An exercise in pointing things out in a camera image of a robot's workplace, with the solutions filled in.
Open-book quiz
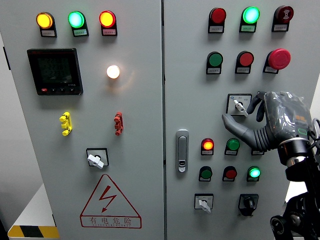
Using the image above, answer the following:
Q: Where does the small red push button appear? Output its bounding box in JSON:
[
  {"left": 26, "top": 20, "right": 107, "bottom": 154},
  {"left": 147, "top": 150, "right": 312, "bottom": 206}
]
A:
[{"left": 223, "top": 165, "right": 238, "bottom": 180}]

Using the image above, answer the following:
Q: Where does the dark red buzzer lamp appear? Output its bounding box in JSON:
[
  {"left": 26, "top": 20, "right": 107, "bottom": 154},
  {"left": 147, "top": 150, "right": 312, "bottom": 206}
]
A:
[{"left": 273, "top": 5, "right": 295, "bottom": 22}]

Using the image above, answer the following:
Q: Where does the black yellow striped tape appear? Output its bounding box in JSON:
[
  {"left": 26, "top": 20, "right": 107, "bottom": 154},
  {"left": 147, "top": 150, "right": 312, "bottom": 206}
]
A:
[{"left": 7, "top": 225, "right": 60, "bottom": 239}]

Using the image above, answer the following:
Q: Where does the large yellow lamp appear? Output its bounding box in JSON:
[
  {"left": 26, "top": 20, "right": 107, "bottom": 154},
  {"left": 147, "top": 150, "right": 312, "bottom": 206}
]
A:
[{"left": 35, "top": 11, "right": 54, "bottom": 30}]

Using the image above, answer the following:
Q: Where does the pale grey door with lock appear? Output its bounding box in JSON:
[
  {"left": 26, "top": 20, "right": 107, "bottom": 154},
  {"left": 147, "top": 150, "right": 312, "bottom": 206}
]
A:
[{"left": 162, "top": 0, "right": 320, "bottom": 240}]

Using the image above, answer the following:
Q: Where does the small lit green lamp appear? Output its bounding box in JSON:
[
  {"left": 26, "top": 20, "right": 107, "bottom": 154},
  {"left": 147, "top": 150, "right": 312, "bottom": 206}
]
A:
[{"left": 247, "top": 165, "right": 262, "bottom": 180}]

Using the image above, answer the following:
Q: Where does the small unlit green lamp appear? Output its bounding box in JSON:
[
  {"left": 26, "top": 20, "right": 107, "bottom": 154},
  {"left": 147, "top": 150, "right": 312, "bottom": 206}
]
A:
[{"left": 226, "top": 137, "right": 241, "bottom": 152}]

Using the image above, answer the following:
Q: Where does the black-handle turn switch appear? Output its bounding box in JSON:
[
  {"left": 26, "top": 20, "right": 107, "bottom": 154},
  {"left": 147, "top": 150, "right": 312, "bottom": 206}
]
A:
[{"left": 237, "top": 193, "right": 260, "bottom": 218}]

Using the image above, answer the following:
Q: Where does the small green push button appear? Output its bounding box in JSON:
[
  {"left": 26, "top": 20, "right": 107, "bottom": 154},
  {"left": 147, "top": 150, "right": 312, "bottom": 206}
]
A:
[{"left": 199, "top": 165, "right": 213, "bottom": 180}]

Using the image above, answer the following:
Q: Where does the black display meter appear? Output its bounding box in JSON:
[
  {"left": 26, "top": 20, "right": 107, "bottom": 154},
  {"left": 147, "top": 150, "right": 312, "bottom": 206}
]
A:
[{"left": 26, "top": 48, "right": 84, "bottom": 96}]

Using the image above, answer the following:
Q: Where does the large red push button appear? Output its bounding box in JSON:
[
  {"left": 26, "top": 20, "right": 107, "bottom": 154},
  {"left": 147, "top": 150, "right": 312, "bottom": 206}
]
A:
[{"left": 236, "top": 50, "right": 255, "bottom": 68}]

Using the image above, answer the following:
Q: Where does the white lamp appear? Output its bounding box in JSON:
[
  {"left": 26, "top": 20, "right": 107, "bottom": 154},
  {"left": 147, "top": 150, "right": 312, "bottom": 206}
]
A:
[{"left": 106, "top": 64, "right": 121, "bottom": 80}]

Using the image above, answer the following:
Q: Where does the small yellow handle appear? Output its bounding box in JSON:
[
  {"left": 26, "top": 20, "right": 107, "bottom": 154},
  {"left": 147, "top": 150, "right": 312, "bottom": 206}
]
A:
[{"left": 59, "top": 111, "right": 73, "bottom": 137}]

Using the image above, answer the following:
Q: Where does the pale grey door with display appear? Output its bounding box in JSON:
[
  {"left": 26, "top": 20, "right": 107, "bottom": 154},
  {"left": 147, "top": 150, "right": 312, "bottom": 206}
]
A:
[{"left": 0, "top": 0, "right": 166, "bottom": 240}]

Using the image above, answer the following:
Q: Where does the silver door lock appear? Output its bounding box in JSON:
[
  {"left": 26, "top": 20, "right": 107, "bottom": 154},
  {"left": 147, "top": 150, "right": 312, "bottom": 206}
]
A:
[{"left": 175, "top": 129, "right": 190, "bottom": 174}]

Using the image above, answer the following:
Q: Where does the small lit red lamp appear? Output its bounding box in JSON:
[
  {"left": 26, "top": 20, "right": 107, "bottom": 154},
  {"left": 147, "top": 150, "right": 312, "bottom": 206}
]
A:
[{"left": 201, "top": 137, "right": 215, "bottom": 152}]

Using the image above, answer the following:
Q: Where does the large white-handle turn switch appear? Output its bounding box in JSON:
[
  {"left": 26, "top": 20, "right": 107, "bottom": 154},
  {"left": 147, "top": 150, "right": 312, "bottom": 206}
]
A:
[{"left": 225, "top": 93, "right": 253, "bottom": 118}]

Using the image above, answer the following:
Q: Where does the large unlit red lamp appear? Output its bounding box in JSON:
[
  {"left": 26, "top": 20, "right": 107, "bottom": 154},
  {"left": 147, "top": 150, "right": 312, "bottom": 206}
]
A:
[{"left": 209, "top": 7, "right": 227, "bottom": 25}]

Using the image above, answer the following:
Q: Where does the large green lamp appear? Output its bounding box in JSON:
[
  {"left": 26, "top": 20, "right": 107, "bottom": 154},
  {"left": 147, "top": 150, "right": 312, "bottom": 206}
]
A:
[
  {"left": 242, "top": 6, "right": 261, "bottom": 25},
  {"left": 67, "top": 10, "right": 86, "bottom": 29}
]

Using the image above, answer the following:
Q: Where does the plain-plate white-handle turn switch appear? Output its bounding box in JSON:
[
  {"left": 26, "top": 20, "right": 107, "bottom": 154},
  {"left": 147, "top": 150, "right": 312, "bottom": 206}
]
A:
[{"left": 85, "top": 147, "right": 110, "bottom": 170}]

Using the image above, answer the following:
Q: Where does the large lit red lamp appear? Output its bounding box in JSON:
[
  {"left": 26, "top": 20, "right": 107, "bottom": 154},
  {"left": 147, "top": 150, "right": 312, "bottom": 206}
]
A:
[{"left": 98, "top": 10, "right": 117, "bottom": 28}]

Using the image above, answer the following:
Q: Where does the red warning triangle sticker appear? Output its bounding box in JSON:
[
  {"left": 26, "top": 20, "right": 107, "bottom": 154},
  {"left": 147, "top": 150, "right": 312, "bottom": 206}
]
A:
[{"left": 79, "top": 174, "right": 143, "bottom": 229}]

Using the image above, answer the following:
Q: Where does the small red handle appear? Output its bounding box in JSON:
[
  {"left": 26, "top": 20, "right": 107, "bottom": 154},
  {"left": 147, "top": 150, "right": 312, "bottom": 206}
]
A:
[{"left": 113, "top": 111, "right": 124, "bottom": 136}]

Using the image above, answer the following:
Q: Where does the large green push button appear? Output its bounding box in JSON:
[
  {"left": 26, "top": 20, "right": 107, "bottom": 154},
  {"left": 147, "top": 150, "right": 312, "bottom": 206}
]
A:
[{"left": 207, "top": 51, "right": 224, "bottom": 68}]

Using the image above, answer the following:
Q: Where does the large red stop button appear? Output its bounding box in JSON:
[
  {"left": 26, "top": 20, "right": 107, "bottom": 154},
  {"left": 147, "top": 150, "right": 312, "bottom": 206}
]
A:
[{"left": 266, "top": 48, "right": 292, "bottom": 71}]

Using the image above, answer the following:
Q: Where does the small white-handle turn switch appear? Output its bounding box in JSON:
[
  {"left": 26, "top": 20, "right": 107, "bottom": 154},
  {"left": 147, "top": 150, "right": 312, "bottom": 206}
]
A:
[{"left": 194, "top": 193, "right": 214, "bottom": 214}]

